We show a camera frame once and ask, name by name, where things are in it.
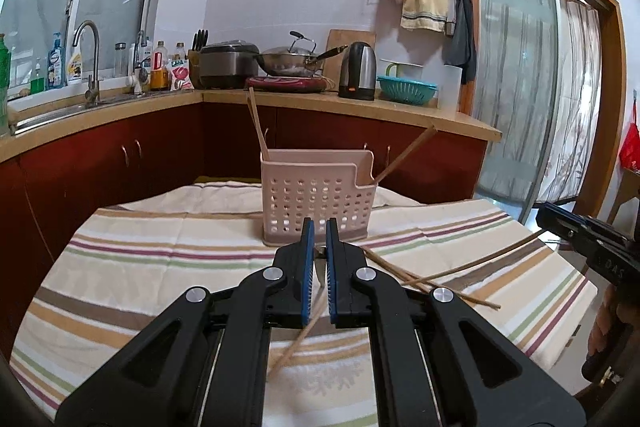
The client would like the light wooden furniture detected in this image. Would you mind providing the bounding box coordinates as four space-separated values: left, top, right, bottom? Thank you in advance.
607 167 640 224

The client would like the steel kitchen faucet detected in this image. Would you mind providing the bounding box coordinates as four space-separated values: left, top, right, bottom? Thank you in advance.
73 20 101 108

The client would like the person's right hand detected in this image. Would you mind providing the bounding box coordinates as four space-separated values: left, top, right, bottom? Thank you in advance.
586 284 622 359

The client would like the knife block with knives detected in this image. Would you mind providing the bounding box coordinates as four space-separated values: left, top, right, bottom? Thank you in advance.
187 29 210 90

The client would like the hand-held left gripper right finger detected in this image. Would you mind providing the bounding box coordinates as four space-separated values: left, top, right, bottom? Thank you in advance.
325 217 587 427

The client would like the red hanging bag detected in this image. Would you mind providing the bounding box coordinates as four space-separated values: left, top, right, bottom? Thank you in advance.
618 101 640 174

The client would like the teal plastic colander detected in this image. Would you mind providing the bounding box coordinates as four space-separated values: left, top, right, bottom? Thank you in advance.
375 75 439 106

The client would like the wooden framed glass door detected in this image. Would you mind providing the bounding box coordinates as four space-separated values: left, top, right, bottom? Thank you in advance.
458 0 629 229

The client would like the white plastic container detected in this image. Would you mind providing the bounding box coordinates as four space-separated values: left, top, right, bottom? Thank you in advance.
437 64 461 118

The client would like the dark grey cloth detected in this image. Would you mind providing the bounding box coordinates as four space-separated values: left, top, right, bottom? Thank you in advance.
443 0 477 86

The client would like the striped tablecloth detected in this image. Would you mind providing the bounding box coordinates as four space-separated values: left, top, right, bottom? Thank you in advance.
9 181 602 427

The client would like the stainless steel sink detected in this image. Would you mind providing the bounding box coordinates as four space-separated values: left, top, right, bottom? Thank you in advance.
7 91 197 136

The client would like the pink perforated utensil holder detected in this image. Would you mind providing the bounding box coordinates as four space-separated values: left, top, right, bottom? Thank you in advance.
259 148 376 244

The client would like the wooden chopstick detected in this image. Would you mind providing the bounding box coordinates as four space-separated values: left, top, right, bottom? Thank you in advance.
250 87 272 162
375 125 435 184
400 274 502 311
364 249 437 294
406 229 547 284
377 126 438 184
247 87 269 162
267 283 323 378

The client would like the green thermos flask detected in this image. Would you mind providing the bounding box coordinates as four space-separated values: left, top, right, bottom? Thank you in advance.
0 32 11 138

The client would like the red induction cooker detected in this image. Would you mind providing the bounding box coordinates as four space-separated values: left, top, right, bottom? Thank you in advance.
244 75 327 94

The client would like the black steel electric kettle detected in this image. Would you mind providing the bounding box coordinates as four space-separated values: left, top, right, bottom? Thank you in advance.
338 41 378 102

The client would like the grey rice cooker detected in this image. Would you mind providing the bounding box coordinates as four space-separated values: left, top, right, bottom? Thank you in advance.
198 39 260 90

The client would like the steel wok with handle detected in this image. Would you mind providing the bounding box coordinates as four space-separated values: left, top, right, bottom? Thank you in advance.
253 31 349 78

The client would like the wooden cutting board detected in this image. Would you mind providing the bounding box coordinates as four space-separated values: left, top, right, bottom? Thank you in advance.
323 29 377 81

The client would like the small white tap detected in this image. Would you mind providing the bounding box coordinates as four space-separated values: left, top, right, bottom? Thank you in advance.
128 30 153 96

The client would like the blue dish soap bottle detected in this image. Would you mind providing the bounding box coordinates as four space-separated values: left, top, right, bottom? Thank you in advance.
46 31 66 89

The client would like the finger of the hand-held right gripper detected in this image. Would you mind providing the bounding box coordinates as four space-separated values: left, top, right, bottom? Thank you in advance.
535 201 632 254

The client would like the yellow towel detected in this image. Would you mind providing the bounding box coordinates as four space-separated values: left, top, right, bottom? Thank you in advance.
399 0 450 33

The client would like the white cleaner bottle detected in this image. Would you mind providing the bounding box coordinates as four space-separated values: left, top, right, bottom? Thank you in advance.
66 44 84 86

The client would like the cooking oil bottle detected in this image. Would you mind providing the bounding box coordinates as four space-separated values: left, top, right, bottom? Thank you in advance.
149 40 170 92

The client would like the pink snack bag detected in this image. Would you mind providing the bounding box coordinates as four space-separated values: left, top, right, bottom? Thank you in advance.
168 58 195 92

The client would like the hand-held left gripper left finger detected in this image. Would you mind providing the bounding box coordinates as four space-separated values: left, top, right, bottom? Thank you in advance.
55 217 317 427

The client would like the white and green pitcher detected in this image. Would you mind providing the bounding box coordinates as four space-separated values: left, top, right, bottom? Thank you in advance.
383 61 424 80

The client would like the green dish soap bottle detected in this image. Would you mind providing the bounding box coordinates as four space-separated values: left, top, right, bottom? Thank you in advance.
29 58 47 96

